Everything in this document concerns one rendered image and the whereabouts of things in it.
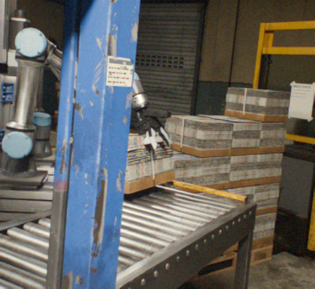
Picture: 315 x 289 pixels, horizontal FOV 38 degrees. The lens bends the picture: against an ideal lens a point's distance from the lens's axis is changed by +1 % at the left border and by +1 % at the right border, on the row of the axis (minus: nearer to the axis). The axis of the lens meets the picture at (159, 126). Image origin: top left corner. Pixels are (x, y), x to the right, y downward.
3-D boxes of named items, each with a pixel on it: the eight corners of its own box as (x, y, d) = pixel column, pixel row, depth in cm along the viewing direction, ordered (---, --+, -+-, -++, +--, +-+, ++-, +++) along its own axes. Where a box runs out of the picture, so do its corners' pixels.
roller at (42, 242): (14, 239, 147) (15, 224, 147) (134, 283, 124) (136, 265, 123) (1, 243, 143) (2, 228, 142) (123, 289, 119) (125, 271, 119)
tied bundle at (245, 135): (192, 146, 332) (195, 115, 329) (220, 145, 350) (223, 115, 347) (231, 156, 302) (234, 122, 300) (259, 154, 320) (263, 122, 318)
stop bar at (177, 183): (164, 181, 224) (165, 178, 224) (247, 200, 202) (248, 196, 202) (161, 182, 221) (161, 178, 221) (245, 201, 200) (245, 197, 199)
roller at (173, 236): (80, 216, 175) (82, 203, 175) (188, 249, 152) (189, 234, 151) (72, 219, 171) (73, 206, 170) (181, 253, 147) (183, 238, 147)
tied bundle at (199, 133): (162, 147, 312) (165, 114, 310) (192, 146, 331) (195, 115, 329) (200, 158, 284) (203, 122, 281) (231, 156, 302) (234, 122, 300)
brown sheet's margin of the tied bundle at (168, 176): (126, 180, 227) (125, 171, 227) (175, 179, 212) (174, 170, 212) (106, 185, 213) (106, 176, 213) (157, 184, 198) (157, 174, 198)
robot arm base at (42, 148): (21, 155, 246) (22, 138, 245) (26, 150, 261) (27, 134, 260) (50, 157, 248) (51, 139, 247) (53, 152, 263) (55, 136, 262)
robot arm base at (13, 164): (-3, 176, 197) (-1, 154, 196) (6, 169, 212) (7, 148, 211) (34, 178, 199) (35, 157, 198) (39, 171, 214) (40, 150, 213)
